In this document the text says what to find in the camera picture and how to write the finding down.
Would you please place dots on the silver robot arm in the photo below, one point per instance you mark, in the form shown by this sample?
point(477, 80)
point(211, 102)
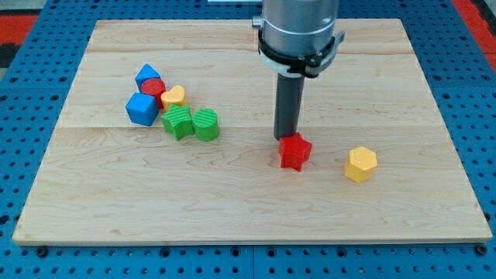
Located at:
point(290, 29)

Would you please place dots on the red circle block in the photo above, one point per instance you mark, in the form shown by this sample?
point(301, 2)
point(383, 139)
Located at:
point(154, 87)

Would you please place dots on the blue triangle block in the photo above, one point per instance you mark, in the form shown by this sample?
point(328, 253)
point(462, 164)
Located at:
point(145, 73)

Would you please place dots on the green cylinder block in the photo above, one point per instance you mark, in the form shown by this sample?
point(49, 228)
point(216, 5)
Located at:
point(206, 124)

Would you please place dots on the red star block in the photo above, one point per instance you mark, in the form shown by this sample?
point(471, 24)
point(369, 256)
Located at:
point(294, 151)

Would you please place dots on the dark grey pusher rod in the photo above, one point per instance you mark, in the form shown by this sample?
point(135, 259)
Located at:
point(287, 107)

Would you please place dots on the green star block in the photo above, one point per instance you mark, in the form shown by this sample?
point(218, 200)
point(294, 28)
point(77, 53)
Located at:
point(178, 122)

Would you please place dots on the yellow heart block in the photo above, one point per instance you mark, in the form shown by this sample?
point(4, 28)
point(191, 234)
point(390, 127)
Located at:
point(175, 96)

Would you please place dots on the blue cube block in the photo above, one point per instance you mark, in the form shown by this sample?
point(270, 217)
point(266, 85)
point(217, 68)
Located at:
point(142, 109)

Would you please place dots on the yellow hexagon block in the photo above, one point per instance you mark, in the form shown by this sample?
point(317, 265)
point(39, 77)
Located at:
point(360, 164)

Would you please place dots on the wooden board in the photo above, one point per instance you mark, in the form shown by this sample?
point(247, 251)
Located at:
point(104, 181)

